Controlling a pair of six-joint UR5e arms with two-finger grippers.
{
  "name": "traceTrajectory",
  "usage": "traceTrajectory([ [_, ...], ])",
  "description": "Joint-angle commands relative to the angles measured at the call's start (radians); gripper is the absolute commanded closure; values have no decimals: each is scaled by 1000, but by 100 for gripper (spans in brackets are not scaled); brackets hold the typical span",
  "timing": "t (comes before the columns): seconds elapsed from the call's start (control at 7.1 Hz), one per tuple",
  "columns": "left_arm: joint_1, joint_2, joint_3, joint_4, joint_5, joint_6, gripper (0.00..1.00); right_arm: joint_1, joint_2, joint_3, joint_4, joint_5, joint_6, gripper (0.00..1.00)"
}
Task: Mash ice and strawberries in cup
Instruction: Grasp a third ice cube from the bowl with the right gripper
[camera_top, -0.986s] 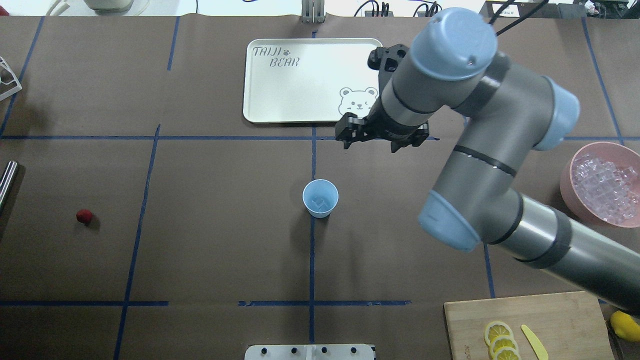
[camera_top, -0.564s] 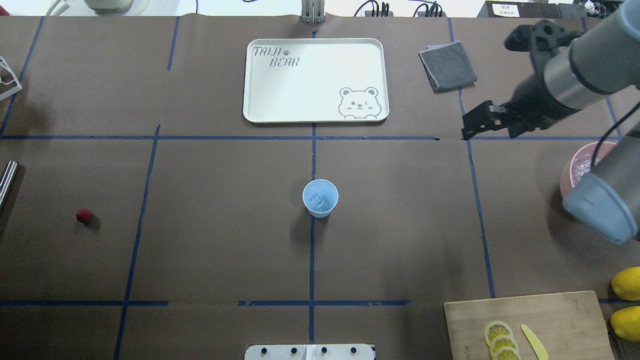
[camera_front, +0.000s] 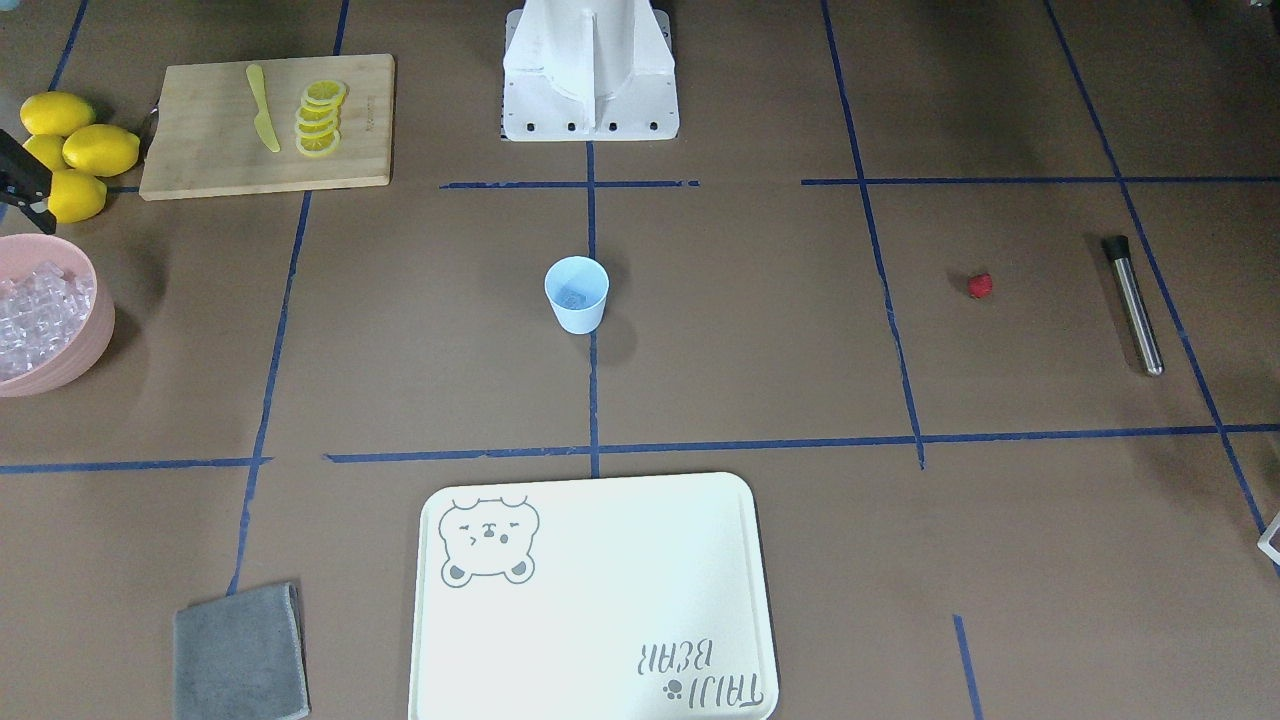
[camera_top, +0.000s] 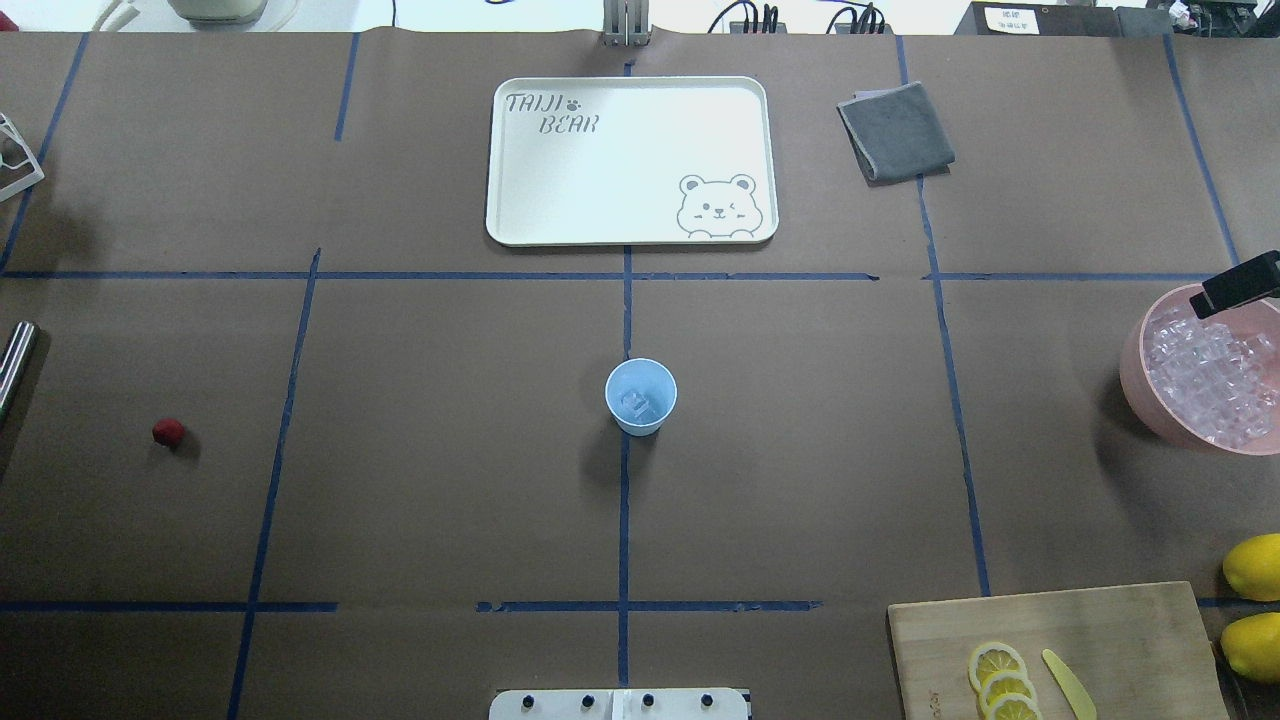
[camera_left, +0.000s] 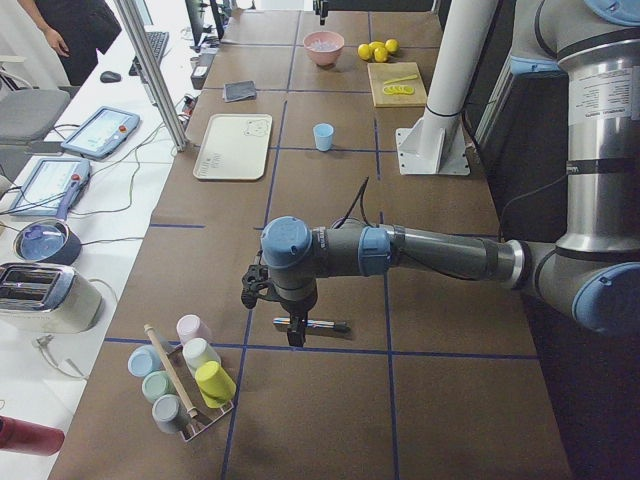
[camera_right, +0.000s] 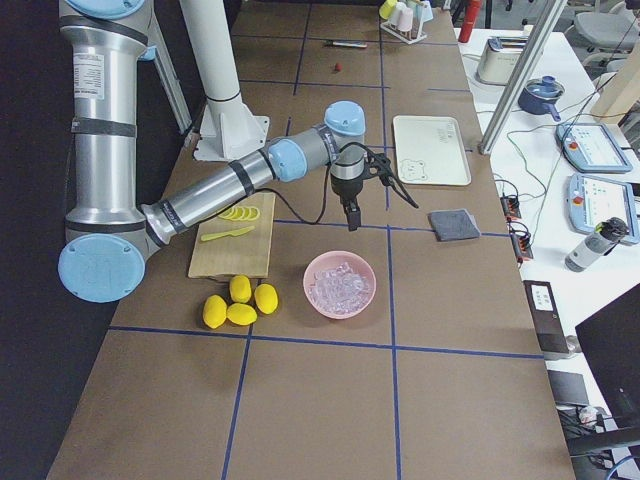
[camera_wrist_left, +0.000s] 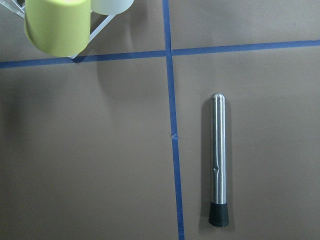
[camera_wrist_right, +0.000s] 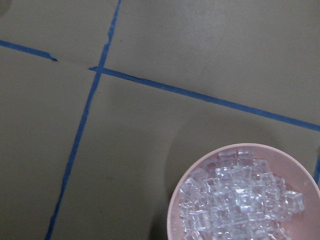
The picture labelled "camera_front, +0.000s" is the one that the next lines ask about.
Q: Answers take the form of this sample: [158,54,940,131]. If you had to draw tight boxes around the red strawberry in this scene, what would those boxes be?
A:
[966,273,995,299]

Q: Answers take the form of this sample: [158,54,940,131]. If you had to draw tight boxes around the pile of clear ice cubes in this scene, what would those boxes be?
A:
[1,261,96,380]

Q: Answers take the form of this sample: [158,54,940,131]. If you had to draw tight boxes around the light blue cup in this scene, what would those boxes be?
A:
[543,256,611,334]

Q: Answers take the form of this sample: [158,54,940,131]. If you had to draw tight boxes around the yellow lemon middle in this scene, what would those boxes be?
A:
[22,135,69,172]

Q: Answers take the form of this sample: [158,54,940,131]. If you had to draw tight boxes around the yellow lemon upper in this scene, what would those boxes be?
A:
[19,91,97,137]

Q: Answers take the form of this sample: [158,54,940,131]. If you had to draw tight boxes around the bamboo cutting board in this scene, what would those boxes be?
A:
[138,54,396,201]

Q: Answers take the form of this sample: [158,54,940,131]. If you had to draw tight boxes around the pink bowl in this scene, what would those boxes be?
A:
[1,233,115,398]

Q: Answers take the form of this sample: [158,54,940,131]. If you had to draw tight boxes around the yellow plastic knife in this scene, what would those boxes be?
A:
[246,63,282,152]

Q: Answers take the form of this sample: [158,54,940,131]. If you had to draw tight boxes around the lemon slices row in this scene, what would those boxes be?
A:
[293,79,348,158]

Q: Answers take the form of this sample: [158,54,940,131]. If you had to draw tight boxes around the grey folded cloth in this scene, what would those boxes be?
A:
[172,582,311,719]

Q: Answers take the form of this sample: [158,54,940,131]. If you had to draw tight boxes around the white bear tray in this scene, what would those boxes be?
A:
[407,471,780,719]

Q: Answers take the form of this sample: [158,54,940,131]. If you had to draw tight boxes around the steel muddler black tip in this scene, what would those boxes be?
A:
[1100,234,1164,377]

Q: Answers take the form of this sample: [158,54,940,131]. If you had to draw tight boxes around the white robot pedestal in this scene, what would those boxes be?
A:
[500,1,680,142]

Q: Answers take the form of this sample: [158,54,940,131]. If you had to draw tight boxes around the white wire cup rack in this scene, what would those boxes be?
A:
[1256,514,1280,568]

